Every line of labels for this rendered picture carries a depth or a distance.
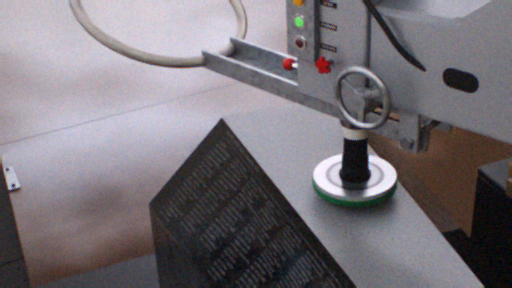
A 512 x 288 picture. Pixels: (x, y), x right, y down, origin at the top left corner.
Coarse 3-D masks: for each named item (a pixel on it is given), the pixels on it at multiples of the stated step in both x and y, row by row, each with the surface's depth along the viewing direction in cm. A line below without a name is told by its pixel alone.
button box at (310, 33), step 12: (288, 0) 193; (312, 0) 189; (288, 12) 195; (300, 12) 193; (312, 12) 191; (288, 24) 197; (312, 24) 192; (288, 36) 198; (312, 36) 194; (288, 48) 200; (312, 48) 195; (312, 60) 197
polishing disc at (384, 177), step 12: (336, 156) 230; (372, 156) 230; (324, 168) 225; (336, 168) 225; (372, 168) 225; (384, 168) 225; (324, 180) 220; (336, 180) 220; (372, 180) 220; (384, 180) 220; (396, 180) 221; (324, 192) 217; (336, 192) 216; (348, 192) 216; (360, 192) 216; (372, 192) 216; (384, 192) 216
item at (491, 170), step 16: (480, 176) 261; (496, 176) 257; (480, 192) 263; (496, 192) 255; (480, 208) 265; (496, 208) 257; (480, 224) 267; (496, 224) 259; (480, 240) 270; (496, 240) 262; (496, 256) 265
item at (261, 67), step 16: (240, 48) 235; (256, 48) 231; (208, 64) 229; (224, 64) 225; (240, 64) 222; (256, 64) 232; (272, 64) 230; (240, 80) 224; (256, 80) 221; (272, 80) 217; (288, 80) 215; (288, 96) 216; (304, 96) 213; (336, 112) 209; (352, 112) 206; (384, 128) 202; (432, 128) 202; (448, 128) 205; (400, 144) 196
